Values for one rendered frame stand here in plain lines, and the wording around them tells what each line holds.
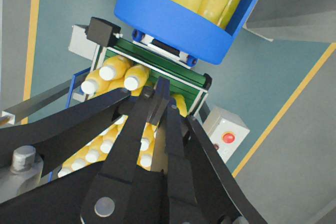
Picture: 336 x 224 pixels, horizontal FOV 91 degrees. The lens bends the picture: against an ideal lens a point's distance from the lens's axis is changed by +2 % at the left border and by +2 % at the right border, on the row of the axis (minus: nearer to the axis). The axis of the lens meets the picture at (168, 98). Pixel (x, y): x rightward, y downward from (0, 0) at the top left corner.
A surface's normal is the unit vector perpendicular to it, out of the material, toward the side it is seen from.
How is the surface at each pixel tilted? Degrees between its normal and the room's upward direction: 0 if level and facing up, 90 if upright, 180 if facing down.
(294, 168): 0
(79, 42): 0
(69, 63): 0
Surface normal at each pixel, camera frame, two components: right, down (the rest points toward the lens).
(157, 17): -0.24, 0.27
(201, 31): 0.26, 0.47
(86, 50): -0.02, 0.37
